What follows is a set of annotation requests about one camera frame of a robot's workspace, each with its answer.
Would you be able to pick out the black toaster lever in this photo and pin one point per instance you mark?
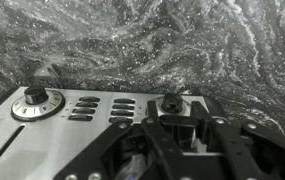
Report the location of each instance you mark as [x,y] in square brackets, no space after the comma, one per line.
[177,120]

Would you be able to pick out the stainless steel four-slot toaster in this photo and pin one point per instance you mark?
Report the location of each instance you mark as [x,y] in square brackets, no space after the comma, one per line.
[48,140]

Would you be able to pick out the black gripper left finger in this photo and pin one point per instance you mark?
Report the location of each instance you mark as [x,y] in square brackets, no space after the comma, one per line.
[92,150]

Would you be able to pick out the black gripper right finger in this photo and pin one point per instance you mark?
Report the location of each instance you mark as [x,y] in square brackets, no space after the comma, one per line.
[235,146]

